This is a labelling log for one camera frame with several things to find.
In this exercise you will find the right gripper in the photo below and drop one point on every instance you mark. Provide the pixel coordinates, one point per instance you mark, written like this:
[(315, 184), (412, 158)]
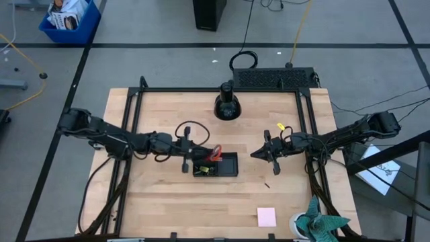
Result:
[(285, 147)]

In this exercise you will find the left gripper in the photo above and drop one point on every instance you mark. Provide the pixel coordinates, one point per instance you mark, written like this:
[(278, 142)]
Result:
[(186, 151)]

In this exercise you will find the orange pencil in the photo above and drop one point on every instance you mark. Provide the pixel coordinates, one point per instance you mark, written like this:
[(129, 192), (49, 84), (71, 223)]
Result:
[(219, 159)]

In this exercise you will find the yellow-green eraser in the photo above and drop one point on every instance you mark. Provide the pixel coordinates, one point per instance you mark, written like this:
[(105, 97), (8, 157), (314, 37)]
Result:
[(204, 169)]

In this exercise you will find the black binder clip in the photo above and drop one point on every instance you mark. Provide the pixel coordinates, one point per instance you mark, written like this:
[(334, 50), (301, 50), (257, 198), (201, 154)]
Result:
[(212, 170), (197, 172)]

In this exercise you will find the black mesh desk organizer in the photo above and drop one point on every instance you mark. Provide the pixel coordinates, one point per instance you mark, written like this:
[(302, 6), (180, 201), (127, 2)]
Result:
[(228, 166)]

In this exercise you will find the pink sticky note pad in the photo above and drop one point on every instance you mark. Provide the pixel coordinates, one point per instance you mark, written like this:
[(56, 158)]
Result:
[(266, 216)]

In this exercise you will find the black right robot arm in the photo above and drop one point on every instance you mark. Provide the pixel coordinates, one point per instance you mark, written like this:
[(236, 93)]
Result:
[(349, 134)]

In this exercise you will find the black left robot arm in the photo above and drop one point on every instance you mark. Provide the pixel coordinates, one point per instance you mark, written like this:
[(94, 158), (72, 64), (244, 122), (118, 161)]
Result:
[(107, 134)]

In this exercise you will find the small black screw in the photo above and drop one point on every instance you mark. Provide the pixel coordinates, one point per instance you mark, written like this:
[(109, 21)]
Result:
[(267, 185)]

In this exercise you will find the teal plant in white pot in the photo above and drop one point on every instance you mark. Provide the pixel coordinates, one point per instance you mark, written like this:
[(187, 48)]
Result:
[(317, 223)]

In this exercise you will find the white paper sheet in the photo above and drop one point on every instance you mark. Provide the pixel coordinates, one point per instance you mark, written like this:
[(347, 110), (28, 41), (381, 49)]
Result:
[(379, 174)]

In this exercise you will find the black metal beam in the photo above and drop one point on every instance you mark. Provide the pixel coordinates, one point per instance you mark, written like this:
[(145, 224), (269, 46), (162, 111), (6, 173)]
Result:
[(386, 154)]

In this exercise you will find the black computer tower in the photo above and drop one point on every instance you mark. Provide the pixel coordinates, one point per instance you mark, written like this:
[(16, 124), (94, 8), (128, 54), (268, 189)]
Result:
[(208, 13)]

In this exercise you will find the blue plastic bin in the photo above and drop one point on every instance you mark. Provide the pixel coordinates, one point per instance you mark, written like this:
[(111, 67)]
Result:
[(84, 33)]

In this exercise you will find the grey metal foot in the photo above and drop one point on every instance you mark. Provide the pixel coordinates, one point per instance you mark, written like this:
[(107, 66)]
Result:
[(13, 84)]

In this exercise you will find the black caster base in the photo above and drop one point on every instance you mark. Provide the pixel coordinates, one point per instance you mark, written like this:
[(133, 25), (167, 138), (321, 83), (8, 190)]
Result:
[(3, 117)]

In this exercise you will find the black aluminium table frame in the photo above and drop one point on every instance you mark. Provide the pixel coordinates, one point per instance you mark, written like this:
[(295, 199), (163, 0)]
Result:
[(218, 89)]

